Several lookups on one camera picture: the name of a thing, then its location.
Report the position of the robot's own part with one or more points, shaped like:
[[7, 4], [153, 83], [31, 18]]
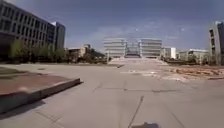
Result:
[[145, 125]]

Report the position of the small white building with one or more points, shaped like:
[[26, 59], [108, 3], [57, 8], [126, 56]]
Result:
[[169, 53]]

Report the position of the grey multi-storey building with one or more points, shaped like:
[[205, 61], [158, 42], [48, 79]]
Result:
[[217, 40]]

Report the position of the white twin-block building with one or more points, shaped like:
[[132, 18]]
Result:
[[115, 48]]

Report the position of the row of trees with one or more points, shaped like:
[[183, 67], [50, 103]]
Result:
[[20, 51]]

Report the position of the grass strip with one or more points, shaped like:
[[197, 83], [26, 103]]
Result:
[[8, 71]]

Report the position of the low pale building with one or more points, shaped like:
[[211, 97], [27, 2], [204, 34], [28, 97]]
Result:
[[196, 55]]

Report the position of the dug-up rubble patch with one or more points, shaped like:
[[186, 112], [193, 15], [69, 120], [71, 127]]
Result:
[[196, 71]]

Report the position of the low brown building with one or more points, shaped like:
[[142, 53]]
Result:
[[78, 52]]

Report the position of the wide stone steps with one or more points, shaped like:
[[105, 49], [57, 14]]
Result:
[[136, 61]]

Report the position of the grey paved plaza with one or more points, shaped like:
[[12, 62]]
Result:
[[100, 106]]

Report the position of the large dark building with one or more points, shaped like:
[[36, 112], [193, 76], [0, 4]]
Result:
[[23, 23]]

